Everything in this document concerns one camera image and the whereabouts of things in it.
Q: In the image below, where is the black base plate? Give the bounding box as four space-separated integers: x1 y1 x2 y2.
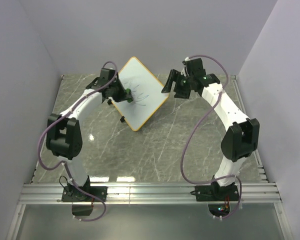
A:
61 185 108 203
190 182 240 202

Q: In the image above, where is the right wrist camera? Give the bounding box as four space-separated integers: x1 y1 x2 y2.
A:
181 57 206 78

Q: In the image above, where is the aluminium right side rail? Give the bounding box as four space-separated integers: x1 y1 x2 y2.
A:
231 75 269 183

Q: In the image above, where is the green eraser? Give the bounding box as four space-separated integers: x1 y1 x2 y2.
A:
125 88 133 103

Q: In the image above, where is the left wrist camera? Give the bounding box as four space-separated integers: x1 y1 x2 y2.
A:
98 68 116 86

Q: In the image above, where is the aluminium front rail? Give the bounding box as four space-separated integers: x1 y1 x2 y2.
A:
17 182 282 205

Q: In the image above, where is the yellow framed whiteboard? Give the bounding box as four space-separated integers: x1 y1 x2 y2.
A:
112 56 170 132

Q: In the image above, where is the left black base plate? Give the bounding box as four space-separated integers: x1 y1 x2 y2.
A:
61 185 108 203

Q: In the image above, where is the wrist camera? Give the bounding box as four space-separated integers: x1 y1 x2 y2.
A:
181 57 206 78
98 68 116 86

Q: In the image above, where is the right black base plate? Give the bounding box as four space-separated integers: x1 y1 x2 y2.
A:
190 182 240 202

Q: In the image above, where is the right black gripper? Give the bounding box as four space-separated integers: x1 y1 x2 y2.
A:
160 69 193 99

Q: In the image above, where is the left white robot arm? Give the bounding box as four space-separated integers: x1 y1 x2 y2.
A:
46 76 133 202

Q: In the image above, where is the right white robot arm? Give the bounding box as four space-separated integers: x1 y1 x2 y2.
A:
162 69 260 200

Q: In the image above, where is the aluminium rail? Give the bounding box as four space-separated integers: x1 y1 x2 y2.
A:
17 182 282 205
231 75 269 183

